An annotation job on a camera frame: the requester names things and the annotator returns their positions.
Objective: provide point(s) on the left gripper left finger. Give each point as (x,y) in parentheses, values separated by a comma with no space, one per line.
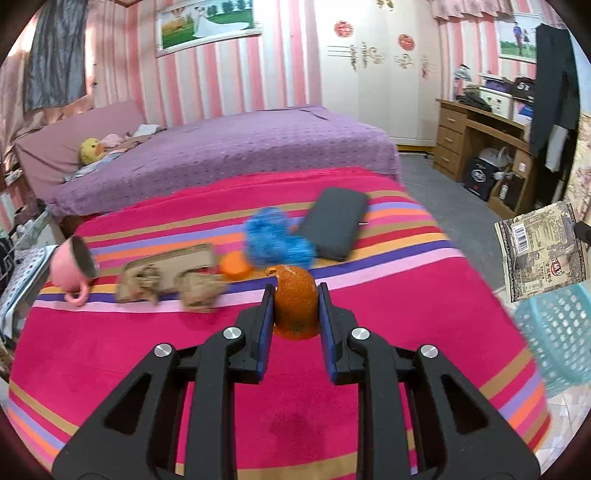
(249,364)

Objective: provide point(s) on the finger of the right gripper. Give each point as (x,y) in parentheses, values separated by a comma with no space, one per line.
(583,232)

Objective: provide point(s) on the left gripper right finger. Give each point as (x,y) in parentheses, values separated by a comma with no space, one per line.
(340,333)

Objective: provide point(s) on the printed snack bag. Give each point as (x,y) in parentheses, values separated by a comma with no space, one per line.
(541,252)

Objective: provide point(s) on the whole orange peel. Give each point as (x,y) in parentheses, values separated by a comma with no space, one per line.
(295,305)

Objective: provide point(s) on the orange round cap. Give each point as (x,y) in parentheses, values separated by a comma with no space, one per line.
(235,266)

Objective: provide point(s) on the brown paper bag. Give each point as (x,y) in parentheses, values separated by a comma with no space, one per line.
(190,272)

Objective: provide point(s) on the blue wrapper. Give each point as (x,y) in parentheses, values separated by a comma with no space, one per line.
(269,241)

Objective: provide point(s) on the light blue plastic basket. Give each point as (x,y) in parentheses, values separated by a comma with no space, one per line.
(556,326)

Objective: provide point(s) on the wooden desk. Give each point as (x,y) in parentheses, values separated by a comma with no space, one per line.
(464,132)

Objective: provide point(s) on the black shopping bag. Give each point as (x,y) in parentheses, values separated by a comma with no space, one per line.
(479,178)

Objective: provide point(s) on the dark hanging coat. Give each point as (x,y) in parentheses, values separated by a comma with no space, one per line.
(556,98)

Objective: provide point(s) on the black rectangular case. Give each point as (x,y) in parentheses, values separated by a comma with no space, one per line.
(333,223)

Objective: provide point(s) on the white storage box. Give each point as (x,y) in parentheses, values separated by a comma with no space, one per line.
(501,103)

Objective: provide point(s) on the pink ceramic mug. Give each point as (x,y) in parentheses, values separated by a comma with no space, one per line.
(73,268)

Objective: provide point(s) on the small framed photo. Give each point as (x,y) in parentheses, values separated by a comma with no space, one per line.
(516,37)

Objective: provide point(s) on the purple dotted bed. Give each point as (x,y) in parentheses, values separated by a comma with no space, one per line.
(201,153)

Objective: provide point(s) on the white wardrobe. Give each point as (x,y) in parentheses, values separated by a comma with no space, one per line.
(380,62)

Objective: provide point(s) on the yellow duck plush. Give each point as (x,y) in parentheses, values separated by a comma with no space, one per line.
(91,151)

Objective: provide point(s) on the framed wedding picture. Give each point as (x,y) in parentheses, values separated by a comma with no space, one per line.
(194,23)

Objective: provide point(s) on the grey window curtain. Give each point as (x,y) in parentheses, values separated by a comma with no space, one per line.
(55,71)

